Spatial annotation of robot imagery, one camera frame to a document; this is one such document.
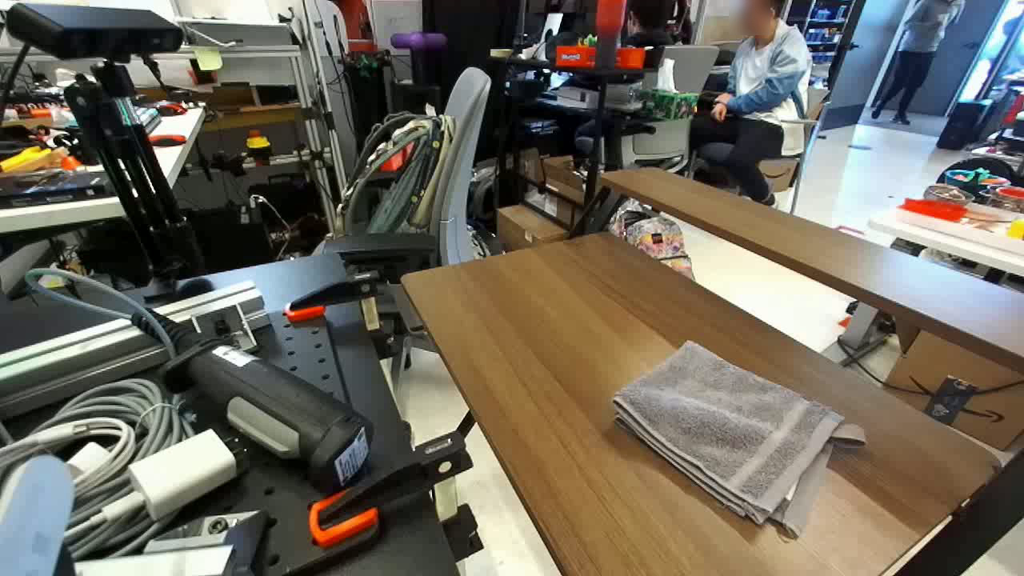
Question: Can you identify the grey towel cloth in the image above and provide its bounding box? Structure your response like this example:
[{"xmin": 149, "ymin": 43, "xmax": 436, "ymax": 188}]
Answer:
[{"xmin": 612, "ymin": 340, "xmax": 870, "ymax": 538}]

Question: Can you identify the plain brown cardboard box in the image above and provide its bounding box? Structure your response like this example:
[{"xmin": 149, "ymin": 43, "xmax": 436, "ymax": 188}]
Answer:
[{"xmin": 493, "ymin": 198, "xmax": 569, "ymax": 257}]

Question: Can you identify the grey office chair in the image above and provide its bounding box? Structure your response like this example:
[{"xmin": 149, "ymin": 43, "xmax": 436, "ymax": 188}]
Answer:
[{"xmin": 326, "ymin": 65, "xmax": 496, "ymax": 273}]

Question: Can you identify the patterned backpack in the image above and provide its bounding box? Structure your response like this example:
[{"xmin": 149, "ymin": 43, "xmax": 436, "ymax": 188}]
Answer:
[{"xmin": 609, "ymin": 203, "xmax": 697, "ymax": 281}]

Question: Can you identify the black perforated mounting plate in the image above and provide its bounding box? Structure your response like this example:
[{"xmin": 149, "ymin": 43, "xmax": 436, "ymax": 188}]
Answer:
[{"xmin": 155, "ymin": 250, "xmax": 464, "ymax": 576}]

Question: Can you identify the black clamp with orange tip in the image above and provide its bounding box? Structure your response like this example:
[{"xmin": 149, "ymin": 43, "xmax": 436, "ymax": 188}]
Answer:
[{"xmin": 281, "ymin": 269, "xmax": 389, "ymax": 328}]

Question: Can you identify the orange red tray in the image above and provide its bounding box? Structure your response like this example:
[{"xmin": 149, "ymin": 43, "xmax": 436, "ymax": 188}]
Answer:
[{"xmin": 549, "ymin": 39, "xmax": 649, "ymax": 75}]

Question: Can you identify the black grey handheld controller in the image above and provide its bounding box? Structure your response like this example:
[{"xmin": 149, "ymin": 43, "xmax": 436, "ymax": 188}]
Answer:
[{"xmin": 183, "ymin": 341, "xmax": 378, "ymax": 495}]

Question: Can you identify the purple dumbbell shaped object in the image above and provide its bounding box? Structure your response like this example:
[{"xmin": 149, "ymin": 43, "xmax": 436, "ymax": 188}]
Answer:
[{"xmin": 388, "ymin": 26, "xmax": 452, "ymax": 55}]

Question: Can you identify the seated person in blue jacket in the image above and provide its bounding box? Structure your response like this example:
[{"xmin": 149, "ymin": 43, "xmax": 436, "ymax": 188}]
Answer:
[{"xmin": 689, "ymin": 0, "xmax": 817, "ymax": 206}]

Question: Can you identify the long wooden bench table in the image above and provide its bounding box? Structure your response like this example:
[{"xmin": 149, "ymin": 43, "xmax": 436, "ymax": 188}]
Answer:
[{"xmin": 597, "ymin": 164, "xmax": 1024, "ymax": 373}]

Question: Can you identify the white power adapter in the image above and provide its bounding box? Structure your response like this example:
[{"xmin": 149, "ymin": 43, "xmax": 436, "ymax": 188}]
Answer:
[{"xmin": 123, "ymin": 424, "xmax": 238, "ymax": 525}]

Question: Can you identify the red flat item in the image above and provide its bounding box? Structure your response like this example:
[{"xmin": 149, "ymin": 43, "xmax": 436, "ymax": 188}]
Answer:
[{"xmin": 900, "ymin": 194, "xmax": 970, "ymax": 223}]

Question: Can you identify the white cluttered work table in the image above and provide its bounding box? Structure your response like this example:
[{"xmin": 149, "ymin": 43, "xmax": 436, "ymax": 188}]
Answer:
[{"xmin": 0, "ymin": 101, "xmax": 206, "ymax": 236}]

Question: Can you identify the white table with colourful items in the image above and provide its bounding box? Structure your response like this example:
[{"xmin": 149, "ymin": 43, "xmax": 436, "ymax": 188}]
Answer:
[{"xmin": 867, "ymin": 194, "xmax": 1024, "ymax": 281}]

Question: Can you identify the brown cardboard box with print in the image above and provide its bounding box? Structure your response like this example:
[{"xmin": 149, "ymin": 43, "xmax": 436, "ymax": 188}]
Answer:
[{"xmin": 882, "ymin": 328, "xmax": 1024, "ymax": 454}]

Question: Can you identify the standing person in dark trousers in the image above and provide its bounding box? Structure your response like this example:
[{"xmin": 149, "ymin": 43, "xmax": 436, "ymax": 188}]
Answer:
[{"xmin": 867, "ymin": 0, "xmax": 970, "ymax": 126}]

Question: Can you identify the yellow tool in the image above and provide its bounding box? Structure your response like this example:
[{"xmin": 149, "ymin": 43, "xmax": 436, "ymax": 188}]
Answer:
[{"xmin": 0, "ymin": 142, "xmax": 80, "ymax": 179}]

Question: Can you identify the pale blue rounded object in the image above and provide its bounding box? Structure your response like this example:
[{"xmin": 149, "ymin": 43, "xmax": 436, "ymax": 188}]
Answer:
[{"xmin": 0, "ymin": 454, "xmax": 80, "ymax": 576}]

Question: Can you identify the black clamp with orange handle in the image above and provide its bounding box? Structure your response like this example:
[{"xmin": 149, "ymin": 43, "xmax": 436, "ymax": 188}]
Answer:
[{"xmin": 305, "ymin": 411, "xmax": 481, "ymax": 553}]

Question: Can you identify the black camera stand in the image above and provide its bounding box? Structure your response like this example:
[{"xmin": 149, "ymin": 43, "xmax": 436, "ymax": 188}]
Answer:
[{"xmin": 60, "ymin": 55, "xmax": 206, "ymax": 289}]

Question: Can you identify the grey cable bundle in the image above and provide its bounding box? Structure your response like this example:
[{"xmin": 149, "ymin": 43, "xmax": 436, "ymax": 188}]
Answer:
[{"xmin": 0, "ymin": 373, "xmax": 197, "ymax": 561}]

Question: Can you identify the aluminium extrusion rail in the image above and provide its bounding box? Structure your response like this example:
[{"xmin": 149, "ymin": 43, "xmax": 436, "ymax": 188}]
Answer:
[{"xmin": 0, "ymin": 277, "xmax": 267, "ymax": 423}]

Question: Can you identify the black stereo camera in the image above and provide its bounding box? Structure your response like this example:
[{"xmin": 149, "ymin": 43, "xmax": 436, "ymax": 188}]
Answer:
[{"xmin": 3, "ymin": 0, "xmax": 185, "ymax": 65}]

